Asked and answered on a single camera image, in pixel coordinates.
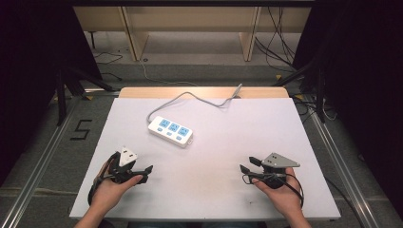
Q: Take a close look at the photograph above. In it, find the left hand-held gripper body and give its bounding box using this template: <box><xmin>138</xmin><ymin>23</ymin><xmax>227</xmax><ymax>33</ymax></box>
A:
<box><xmin>108</xmin><ymin>145</ymin><xmax>141</xmax><ymax>185</ymax></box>

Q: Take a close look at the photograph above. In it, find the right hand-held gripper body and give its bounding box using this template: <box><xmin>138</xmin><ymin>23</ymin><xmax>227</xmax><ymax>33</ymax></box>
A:
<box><xmin>253</xmin><ymin>152</ymin><xmax>301</xmax><ymax>190</ymax></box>

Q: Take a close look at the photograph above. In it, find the person's left hand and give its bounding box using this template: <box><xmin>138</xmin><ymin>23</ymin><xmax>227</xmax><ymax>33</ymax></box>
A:
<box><xmin>91</xmin><ymin>174</ymin><xmax>144</xmax><ymax>216</ymax></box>

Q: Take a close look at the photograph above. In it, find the person's right hand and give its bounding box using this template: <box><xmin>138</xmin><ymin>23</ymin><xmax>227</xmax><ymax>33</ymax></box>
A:
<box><xmin>251</xmin><ymin>167</ymin><xmax>304</xmax><ymax>219</ymax></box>

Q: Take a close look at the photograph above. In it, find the white table mat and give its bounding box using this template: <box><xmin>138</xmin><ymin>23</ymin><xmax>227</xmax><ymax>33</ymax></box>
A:
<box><xmin>68</xmin><ymin>97</ymin><xmax>342</xmax><ymax>222</ymax></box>

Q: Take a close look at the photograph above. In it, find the white blue power strip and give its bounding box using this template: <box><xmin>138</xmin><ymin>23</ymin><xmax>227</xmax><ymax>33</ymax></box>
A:
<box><xmin>147</xmin><ymin>115</ymin><xmax>195</xmax><ymax>149</ymax></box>

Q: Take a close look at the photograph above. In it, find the black metal stand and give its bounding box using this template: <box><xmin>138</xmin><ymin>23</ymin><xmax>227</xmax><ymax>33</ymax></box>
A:
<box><xmin>271</xmin><ymin>59</ymin><xmax>328</xmax><ymax>124</ymax></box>
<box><xmin>54</xmin><ymin>66</ymin><xmax>116</xmax><ymax>127</ymax></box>

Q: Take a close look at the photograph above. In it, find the wooden table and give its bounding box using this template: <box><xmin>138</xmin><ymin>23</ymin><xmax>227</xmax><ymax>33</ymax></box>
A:
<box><xmin>118</xmin><ymin>86</ymin><xmax>290</xmax><ymax>100</ymax></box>

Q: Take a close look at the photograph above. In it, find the black curtain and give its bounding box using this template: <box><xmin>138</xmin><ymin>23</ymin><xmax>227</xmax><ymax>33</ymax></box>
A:
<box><xmin>0</xmin><ymin>0</ymin><xmax>104</xmax><ymax>186</ymax></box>
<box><xmin>292</xmin><ymin>0</ymin><xmax>403</xmax><ymax>220</ymax></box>

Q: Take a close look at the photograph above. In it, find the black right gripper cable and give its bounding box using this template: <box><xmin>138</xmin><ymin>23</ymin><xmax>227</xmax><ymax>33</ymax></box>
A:
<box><xmin>241</xmin><ymin>172</ymin><xmax>305</xmax><ymax>209</ymax></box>

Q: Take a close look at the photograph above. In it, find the aluminium floor rail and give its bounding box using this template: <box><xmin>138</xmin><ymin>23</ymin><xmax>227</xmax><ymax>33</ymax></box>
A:
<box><xmin>307</xmin><ymin>109</ymin><xmax>382</xmax><ymax>228</ymax></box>
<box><xmin>0</xmin><ymin>94</ymin><xmax>84</xmax><ymax>228</ymax></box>

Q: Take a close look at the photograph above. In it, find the grey power strip cable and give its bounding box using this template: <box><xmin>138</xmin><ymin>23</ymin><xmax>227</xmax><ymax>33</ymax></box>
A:
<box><xmin>145</xmin><ymin>83</ymin><xmax>244</xmax><ymax>124</ymax></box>

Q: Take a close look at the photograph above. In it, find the white floor cable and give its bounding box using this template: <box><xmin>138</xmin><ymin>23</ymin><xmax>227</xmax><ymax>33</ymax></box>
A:
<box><xmin>138</xmin><ymin>59</ymin><xmax>199</xmax><ymax>87</ymax></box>

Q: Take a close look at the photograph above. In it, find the thin black floor cable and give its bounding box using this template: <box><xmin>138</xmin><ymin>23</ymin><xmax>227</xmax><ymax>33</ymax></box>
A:
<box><xmin>92</xmin><ymin>50</ymin><xmax>125</xmax><ymax>82</ymax></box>

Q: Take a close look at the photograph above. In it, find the bundle of black floor cables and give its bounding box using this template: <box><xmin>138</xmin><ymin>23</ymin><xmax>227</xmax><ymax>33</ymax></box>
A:
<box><xmin>254</xmin><ymin>6</ymin><xmax>298</xmax><ymax>73</ymax></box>

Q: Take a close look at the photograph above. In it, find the light wooden desk frame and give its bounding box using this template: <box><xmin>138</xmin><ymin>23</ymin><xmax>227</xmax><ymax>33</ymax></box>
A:
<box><xmin>72</xmin><ymin>6</ymin><xmax>312</xmax><ymax>63</ymax></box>

